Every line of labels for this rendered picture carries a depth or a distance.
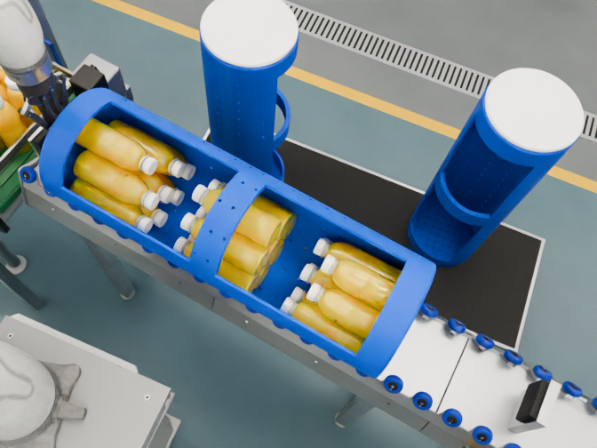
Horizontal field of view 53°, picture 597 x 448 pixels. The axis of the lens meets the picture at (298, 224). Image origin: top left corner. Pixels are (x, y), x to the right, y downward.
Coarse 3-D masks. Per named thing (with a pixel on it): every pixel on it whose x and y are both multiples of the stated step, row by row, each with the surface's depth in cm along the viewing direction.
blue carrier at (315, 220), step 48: (96, 96) 134; (48, 144) 129; (192, 144) 131; (192, 192) 152; (240, 192) 125; (288, 192) 129; (144, 240) 131; (288, 240) 148; (336, 240) 144; (384, 240) 127; (240, 288) 127; (288, 288) 146; (384, 336) 117
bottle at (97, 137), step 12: (96, 120) 136; (84, 132) 133; (96, 132) 133; (108, 132) 133; (120, 132) 135; (84, 144) 135; (96, 144) 133; (108, 144) 132; (120, 144) 132; (132, 144) 133; (108, 156) 133; (120, 156) 132; (132, 156) 132; (144, 156) 134; (132, 168) 134
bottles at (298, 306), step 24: (192, 168) 146; (96, 192) 138; (168, 192) 140; (120, 216) 136; (144, 216) 139; (192, 240) 142; (264, 264) 136; (312, 264) 143; (288, 312) 132; (312, 312) 130; (336, 336) 128
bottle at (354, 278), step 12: (336, 264) 126; (348, 264) 125; (360, 264) 126; (336, 276) 125; (348, 276) 124; (360, 276) 124; (372, 276) 124; (384, 276) 125; (348, 288) 124; (360, 288) 124; (372, 288) 123; (384, 288) 123; (360, 300) 126; (372, 300) 124; (384, 300) 123
